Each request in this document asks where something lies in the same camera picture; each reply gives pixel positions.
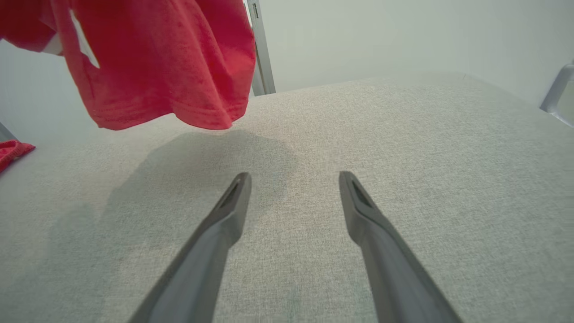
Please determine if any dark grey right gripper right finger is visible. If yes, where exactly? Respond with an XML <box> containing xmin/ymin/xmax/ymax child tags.
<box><xmin>339</xmin><ymin>171</ymin><xmax>463</xmax><ymax>323</ymax></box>

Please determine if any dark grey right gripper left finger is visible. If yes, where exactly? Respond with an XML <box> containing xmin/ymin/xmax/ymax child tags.
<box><xmin>129</xmin><ymin>172</ymin><xmax>252</xmax><ymax>323</ymax></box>

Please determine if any red jersey shirt number 23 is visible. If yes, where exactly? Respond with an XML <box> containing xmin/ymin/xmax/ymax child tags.
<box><xmin>0</xmin><ymin>0</ymin><xmax>257</xmax><ymax>131</ymax></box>

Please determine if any grey partition post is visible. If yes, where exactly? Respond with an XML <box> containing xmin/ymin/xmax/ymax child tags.
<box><xmin>246</xmin><ymin>0</ymin><xmax>277</xmax><ymax>96</ymax></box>

